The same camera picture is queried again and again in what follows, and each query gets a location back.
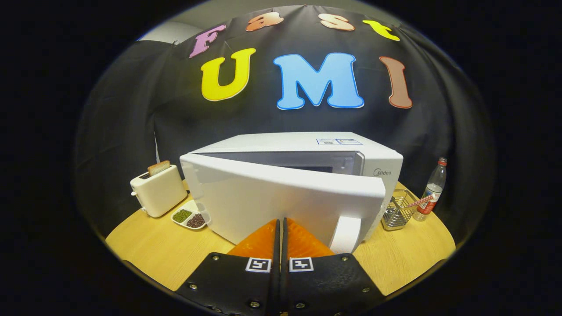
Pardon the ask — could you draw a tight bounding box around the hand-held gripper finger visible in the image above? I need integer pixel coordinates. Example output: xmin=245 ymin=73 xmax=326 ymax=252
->
xmin=281 ymin=217 xmax=387 ymax=316
xmin=176 ymin=218 xmax=281 ymax=316

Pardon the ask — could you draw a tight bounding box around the white microwave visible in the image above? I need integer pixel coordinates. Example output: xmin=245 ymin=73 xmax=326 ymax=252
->
xmin=180 ymin=132 xmax=404 ymax=255

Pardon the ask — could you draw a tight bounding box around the white divided dish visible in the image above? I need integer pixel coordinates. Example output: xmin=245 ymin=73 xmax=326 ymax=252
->
xmin=170 ymin=200 xmax=212 ymax=230

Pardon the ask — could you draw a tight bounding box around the cream toaster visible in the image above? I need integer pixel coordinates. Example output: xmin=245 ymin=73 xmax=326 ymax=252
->
xmin=130 ymin=165 xmax=188 ymax=218

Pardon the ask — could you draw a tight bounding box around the red striped straw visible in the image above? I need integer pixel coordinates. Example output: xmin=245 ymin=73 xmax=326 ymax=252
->
xmin=406 ymin=194 xmax=437 ymax=208

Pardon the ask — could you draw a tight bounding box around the toast slice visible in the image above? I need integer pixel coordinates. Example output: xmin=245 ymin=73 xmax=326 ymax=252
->
xmin=147 ymin=160 xmax=171 ymax=177

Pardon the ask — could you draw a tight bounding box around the clear water bottle red label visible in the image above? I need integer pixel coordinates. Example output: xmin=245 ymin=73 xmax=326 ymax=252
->
xmin=413 ymin=158 xmax=447 ymax=222

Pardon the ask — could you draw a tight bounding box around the metal wire holder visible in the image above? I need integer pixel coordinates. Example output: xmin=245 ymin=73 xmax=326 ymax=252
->
xmin=381 ymin=189 xmax=418 ymax=231

